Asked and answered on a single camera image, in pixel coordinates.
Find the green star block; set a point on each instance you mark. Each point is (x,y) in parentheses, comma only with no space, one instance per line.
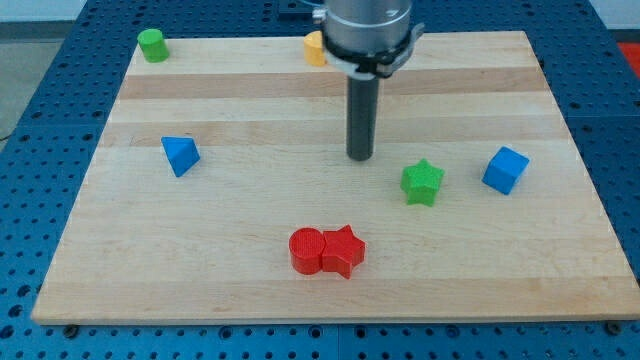
(421,183)

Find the yellow cylinder block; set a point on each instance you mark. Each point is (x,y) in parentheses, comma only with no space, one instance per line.
(313,51)

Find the blue cube block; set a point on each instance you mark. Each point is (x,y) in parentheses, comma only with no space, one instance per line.
(504,170)

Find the green cylinder block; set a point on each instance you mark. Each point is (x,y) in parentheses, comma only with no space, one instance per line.
(153,46)

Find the blue triangular prism block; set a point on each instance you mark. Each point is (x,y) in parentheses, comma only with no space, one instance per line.
(181,152)

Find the red star block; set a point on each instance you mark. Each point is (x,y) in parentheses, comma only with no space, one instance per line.
(343,251)

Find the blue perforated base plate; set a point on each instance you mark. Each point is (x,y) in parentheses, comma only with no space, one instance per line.
(48,153)

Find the wooden board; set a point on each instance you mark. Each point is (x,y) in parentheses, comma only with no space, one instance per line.
(142,246)

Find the red cylinder block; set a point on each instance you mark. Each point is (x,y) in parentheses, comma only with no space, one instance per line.
(306,246)

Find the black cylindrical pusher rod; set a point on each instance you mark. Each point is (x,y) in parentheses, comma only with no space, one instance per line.
(362,101)

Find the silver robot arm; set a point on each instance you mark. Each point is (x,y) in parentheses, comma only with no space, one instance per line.
(367,39)

